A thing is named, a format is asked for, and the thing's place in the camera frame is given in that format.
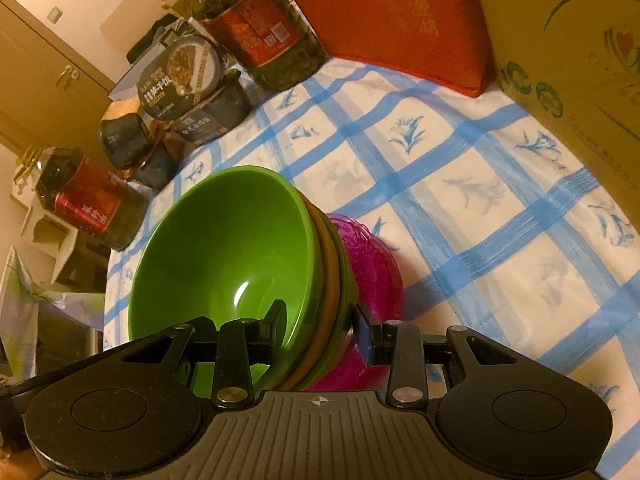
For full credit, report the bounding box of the white wooden chair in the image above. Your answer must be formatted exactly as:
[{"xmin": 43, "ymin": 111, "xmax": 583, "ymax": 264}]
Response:
[{"xmin": 8, "ymin": 148, "xmax": 109, "ymax": 291}]

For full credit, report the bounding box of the pink glass plates stack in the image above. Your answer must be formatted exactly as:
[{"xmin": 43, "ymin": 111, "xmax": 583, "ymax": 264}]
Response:
[{"xmin": 304, "ymin": 214, "xmax": 405, "ymax": 392}]

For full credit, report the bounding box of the large oil bottle red label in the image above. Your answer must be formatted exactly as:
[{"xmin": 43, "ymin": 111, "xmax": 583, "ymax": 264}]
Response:
[{"xmin": 30, "ymin": 148, "xmax": 148, "ymax": 252}]

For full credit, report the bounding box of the red tote bag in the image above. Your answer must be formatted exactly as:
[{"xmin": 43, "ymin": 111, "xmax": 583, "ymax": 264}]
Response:
[{"xmin": 294, "ymin": 0, "xmax": 495, "ymax": 98}]

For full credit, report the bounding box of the tilted black instant cup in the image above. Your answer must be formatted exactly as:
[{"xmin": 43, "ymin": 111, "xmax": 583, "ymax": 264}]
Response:
[{"xmin": 99, "ymin": 113, "xmax": 153, "ymax": 170}]

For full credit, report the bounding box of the patterned cloth on chair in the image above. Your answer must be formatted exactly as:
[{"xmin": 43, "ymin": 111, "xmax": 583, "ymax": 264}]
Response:
[{"xmin": 1, "ymin": 248, "xmax": 105, "ymax": 386}]

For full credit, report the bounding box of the oval instant rice box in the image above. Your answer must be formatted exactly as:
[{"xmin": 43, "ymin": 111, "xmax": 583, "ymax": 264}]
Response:
[{"xmin": 137, "ymin": 35, "xmax": 224, "ymax": 122}]

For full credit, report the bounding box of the black instant bowl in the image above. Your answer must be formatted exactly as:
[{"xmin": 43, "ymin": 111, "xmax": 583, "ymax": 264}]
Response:
[{"xmin": 129, "ymin": 134, "xmax": 184, "ymax": 191}]

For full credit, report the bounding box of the blue white checked tablecloth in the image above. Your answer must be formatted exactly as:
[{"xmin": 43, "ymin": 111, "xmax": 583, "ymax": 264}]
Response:
[{"xmin": 104, "ymin": 60, "xmax": 639, "ymax": 479}]

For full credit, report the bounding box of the orange plastic bowl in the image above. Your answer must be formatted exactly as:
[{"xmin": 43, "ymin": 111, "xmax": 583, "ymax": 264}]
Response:
[{"xmin": 279, "ymin": 192, "xmax": 341, "ymax": 391}]

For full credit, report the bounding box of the green plastic bowl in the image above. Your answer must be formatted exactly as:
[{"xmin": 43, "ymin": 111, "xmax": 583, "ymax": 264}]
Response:
[
  {"xmin": 296, "ymin": 212, "xmax": 358, "ymax": 390},
  {"xmin": 128, "ymin": 166, "xmax": 324, "ymax": 390}
]

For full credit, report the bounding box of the lower black instant food box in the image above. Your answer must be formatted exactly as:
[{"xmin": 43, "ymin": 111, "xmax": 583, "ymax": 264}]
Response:
[{"xmin": 171, "ymin": 68, "xmax": 253, "ymax": 146}]

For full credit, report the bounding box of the large cardboard box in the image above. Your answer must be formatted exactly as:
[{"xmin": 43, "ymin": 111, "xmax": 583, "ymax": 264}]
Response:
[{"xmin": 480, "ymin": 0, "xmax": 640, "ymax": 222}]

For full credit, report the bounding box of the wooden door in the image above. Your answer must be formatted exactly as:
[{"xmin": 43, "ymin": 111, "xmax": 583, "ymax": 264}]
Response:
[{"xmin": 1, "ymin": 0, "xmax": 113, "ymax": 168}]

